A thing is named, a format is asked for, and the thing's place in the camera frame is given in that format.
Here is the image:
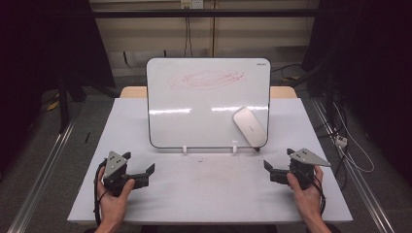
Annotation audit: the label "dark curtain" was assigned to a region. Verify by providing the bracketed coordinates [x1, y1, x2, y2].
[300, 0, 412, 185]
[0, 0, 117, 169]

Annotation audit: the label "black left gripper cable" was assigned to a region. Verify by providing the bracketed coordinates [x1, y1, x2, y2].
[92, 159, 109, 226]

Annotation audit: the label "person's right hand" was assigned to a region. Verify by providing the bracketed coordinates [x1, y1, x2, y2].
[286, 164, 325, 224]

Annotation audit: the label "black metal stand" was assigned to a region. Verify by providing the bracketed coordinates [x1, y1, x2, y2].
[57, 72, 88, 134]

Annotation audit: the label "wooden table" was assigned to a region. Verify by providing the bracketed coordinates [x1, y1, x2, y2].
[120, 85, 298, 99]

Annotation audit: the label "white wall socket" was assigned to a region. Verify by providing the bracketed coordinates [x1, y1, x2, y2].
[180, 0, 205, 10]

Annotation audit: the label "white floor cable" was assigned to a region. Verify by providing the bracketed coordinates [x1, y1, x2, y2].
[332, 102, 376, 174]

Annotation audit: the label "black horizontal bar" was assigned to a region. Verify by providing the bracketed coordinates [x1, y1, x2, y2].
[91, 8, 321, 19]

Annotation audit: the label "white power strip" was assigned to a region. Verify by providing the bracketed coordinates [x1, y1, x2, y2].
[335, 135, 349, 149]

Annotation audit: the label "white whiteboard eraser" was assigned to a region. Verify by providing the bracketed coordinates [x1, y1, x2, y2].
[232, 106, 268, 149]

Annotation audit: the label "metal floor rail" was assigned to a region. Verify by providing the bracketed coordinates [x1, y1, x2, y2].
[311, 98, 396, 233]
[6, 117, 79, 233]

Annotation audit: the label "person's left hand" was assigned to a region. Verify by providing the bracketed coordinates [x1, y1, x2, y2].
[96, 166, 136, 225]

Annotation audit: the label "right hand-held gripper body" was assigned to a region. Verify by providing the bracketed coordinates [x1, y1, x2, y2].
[286, 148, 332, 190]

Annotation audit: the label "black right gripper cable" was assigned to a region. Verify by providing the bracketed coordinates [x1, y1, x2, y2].
[311, 174, 326, 217]

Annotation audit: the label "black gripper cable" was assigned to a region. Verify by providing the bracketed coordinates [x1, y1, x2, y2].
[92, 159, 109, 226]
[311, 174, 326, 217]

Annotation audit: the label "black hanging cables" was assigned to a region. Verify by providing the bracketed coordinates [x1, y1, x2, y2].
[184, 8, 192, 58]

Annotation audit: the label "white whiteboard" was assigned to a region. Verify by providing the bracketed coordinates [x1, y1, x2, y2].
[146, 57, 272, 150]

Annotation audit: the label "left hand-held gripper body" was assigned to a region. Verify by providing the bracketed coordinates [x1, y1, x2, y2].
[102, 150, 137, 197]

